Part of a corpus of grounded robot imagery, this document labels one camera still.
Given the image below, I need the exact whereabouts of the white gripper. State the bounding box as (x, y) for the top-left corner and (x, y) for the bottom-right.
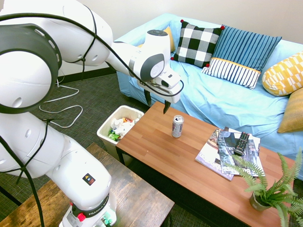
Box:
(141, 72), (184, 115)

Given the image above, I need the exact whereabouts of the silver drink can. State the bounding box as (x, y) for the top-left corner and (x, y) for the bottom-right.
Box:
(171, 115), (185, 139)

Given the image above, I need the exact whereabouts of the crumpled white paper trash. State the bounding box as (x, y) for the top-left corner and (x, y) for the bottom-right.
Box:
(111, 117), (141, 138)

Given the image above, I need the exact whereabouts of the white plastic trash bin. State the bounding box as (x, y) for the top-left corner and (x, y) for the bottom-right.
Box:
(96, 105), (145, 166)

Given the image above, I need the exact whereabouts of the wooden coffee table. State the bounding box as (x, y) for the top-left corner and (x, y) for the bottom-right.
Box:
(115, 101), (299, 227)

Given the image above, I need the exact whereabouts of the green snack wrapper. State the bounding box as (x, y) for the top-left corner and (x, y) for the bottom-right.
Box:
(108, 129), (122, 142)

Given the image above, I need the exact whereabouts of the plain mustard yellow pillow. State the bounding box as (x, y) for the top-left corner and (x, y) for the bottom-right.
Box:
(137, 26), (176, 53)

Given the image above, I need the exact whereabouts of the light blue sofa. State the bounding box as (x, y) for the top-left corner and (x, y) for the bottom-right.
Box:
(116, 13), (303, 181)

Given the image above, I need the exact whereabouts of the black white checkered pillow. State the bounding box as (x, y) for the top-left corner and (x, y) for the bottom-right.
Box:
(170, 19), (225, 69)

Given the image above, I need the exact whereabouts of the stack of magazines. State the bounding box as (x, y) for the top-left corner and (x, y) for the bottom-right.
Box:
(195, 129), (235, 182)

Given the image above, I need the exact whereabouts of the dark cover magazine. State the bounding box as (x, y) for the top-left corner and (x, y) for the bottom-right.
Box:
(217, 130), (265, 178)

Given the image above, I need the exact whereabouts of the black TV remote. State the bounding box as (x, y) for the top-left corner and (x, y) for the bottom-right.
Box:
(234, 131), (250, 156)

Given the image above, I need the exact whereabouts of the blue striped pillow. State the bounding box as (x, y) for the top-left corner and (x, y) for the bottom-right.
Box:
(201, 25), (283, 91)

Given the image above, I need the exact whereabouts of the rustic dark wood table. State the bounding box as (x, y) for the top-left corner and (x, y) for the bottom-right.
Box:
(0, 142), (175, 227)

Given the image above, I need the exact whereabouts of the yellow white patterned pillow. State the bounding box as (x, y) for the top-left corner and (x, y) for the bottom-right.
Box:
(262, 51), (303, 97)

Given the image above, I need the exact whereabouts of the golden woven pillow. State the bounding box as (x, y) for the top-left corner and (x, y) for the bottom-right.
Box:
(277, 87), (303, 134)

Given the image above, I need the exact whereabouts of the potted green fern plant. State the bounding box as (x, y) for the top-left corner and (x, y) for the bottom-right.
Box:
(224, 146), (303, 227)

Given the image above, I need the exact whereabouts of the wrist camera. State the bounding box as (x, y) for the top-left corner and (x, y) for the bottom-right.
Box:
(137, 79), (162, 91)

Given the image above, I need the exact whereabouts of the white floor cable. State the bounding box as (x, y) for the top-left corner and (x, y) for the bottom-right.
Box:
(39, 78), (84, 129)

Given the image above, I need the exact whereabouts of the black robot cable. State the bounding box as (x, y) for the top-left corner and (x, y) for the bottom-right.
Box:
(0, 13), (185, 227)

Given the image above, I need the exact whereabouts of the black camera stand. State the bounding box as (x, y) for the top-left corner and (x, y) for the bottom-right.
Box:
(0, 185), (23, 207)

